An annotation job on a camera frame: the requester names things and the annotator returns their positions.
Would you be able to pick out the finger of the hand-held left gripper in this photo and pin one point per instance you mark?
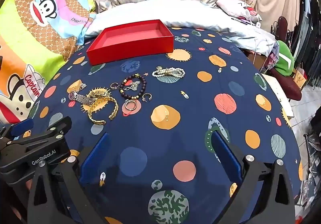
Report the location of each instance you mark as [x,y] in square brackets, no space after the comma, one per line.
[59,126]
[22,124]

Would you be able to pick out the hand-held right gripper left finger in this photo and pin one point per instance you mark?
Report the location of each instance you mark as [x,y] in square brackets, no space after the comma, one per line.
[95,156]

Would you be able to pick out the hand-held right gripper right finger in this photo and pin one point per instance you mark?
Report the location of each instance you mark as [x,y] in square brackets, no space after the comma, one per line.
[227,156]

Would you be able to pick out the silver wristwatch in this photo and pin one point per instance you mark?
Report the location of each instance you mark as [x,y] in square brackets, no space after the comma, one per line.
[82,99]

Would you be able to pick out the gold wristwatch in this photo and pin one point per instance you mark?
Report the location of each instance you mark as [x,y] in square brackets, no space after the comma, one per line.
[100,93]

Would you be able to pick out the red cardboard box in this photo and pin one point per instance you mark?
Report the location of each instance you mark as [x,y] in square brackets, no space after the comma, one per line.
[130,53]

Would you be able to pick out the silver hoop earring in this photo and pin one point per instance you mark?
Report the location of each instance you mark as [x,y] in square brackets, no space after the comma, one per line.
[112,86]
[148,97]

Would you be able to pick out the white table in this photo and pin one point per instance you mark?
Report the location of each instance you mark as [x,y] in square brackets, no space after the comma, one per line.
[275,88]

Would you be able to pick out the grey plastic bags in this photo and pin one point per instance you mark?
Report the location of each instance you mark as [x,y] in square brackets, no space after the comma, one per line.
[311,163]

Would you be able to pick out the navy planet print bedsheet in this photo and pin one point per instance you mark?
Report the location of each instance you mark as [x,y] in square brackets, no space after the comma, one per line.
[175,88]

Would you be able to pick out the dark red chair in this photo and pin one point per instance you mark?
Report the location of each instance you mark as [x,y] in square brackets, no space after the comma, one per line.
[288,86]

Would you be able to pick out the cartoon monkey blanket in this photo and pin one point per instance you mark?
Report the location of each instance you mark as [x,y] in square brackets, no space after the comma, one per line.
[37,25]

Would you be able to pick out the green garment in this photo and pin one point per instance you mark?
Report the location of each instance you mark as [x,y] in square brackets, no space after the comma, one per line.
[283,63]

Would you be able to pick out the light blue quilt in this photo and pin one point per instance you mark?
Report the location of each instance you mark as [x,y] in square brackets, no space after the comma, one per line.
[150,10]

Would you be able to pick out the pink white pillow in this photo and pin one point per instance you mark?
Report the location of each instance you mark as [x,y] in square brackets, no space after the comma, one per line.
[233,6]

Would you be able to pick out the hanging clothes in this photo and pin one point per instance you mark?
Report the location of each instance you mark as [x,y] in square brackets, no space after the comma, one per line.
[308,25]

